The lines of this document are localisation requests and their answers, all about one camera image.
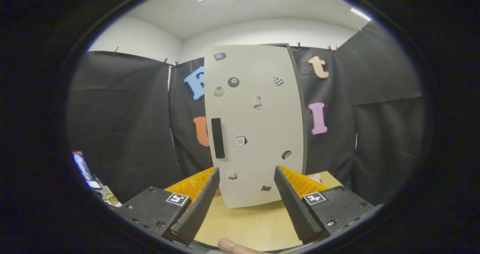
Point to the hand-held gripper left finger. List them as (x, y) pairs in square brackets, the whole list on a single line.
[(197, 211)]

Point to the light grey shoe cabinet door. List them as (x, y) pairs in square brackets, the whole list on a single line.
[(258, 152)]

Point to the small ceiling light panel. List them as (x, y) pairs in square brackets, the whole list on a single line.
[(360, 14)]

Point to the green and pink plush toy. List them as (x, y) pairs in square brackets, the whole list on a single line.
[(315, 178)]

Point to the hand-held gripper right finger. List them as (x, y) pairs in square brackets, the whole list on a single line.
[(296, 209)]

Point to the grey shoe cabinet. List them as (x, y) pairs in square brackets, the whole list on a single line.
[(305, 149)]

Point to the black backdrop cloth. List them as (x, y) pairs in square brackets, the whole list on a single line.
[(123, 134)]

